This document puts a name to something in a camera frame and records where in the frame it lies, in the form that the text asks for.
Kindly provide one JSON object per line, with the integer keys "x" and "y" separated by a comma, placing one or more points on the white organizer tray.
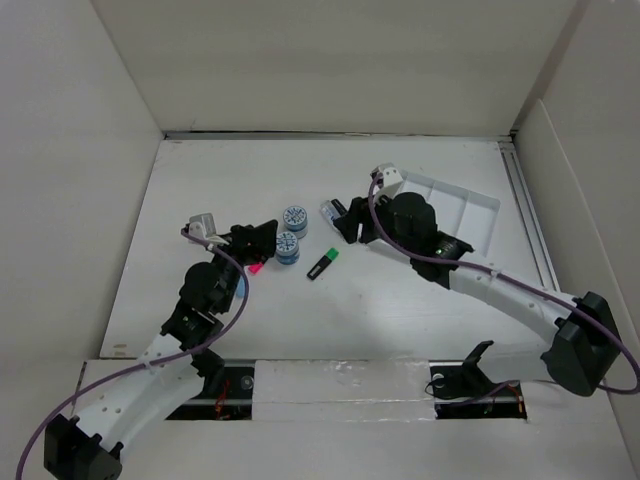
{"x": 462, "y": 213}

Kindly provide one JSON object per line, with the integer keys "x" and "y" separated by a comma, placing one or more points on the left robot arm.
{"x": 178, "y": 365}

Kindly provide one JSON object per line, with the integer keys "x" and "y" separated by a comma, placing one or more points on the green black highlighter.
{"x": 322, "y": 264}

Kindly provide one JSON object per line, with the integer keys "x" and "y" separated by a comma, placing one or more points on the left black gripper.
{"x": 252, "y": 243}

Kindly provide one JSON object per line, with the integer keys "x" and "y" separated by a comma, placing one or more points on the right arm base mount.
{"x": 461, "y": 391}

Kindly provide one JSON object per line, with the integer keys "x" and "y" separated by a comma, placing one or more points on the blue black highlighter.
{"x": 332, "y": 210}

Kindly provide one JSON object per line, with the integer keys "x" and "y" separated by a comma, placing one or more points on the pink black highlighter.
{"x": 256, "y": 268}

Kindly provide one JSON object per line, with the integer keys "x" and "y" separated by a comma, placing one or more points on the aluminium rail right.
{"x": 528, "y": 215}

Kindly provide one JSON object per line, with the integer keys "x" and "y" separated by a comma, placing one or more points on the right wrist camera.
{"x": 387, "y": 179}

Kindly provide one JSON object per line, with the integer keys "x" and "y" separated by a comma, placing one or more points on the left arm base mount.
{"x": 228, "y": 399}

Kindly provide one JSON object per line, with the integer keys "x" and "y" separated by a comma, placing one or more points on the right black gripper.
{"x": 348, "y": 223}

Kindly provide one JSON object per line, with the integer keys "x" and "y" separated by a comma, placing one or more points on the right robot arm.
{"x": 577, "y": 338}

